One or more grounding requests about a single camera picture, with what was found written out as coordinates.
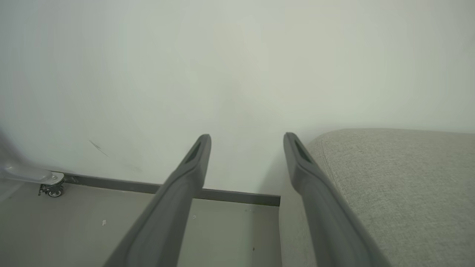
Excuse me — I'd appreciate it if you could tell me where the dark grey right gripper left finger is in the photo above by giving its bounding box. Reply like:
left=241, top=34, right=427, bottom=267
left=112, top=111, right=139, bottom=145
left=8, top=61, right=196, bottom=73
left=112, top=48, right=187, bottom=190
left=103, top=134, right=212, bottom=267

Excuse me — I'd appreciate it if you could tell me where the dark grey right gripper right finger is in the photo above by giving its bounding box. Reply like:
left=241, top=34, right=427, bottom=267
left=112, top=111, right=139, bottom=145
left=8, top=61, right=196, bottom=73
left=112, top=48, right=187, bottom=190
left=284, top=132, right=392, bottom=267

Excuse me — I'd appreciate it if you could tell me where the dark grey skirting board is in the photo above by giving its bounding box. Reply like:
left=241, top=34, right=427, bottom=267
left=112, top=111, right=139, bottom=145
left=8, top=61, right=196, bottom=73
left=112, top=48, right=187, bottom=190
left=62, top=173, right=281, bottom=207

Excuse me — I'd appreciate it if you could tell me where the grey fabric sofa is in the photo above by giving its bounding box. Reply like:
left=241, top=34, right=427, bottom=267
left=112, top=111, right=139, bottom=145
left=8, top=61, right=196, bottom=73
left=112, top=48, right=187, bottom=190
left=279, top=128, right=475, bottom=267

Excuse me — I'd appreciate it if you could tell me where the small black caster wheel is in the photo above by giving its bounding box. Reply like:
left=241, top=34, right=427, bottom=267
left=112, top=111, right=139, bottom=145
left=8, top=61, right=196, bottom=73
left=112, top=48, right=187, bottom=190
left=38, top=183, right=66, bottom=198

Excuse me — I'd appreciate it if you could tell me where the grey metal frame leg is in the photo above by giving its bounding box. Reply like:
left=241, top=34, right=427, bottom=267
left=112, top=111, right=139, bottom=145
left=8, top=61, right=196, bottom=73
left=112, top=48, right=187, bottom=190
left=0, top=130, right=65, bottom=186

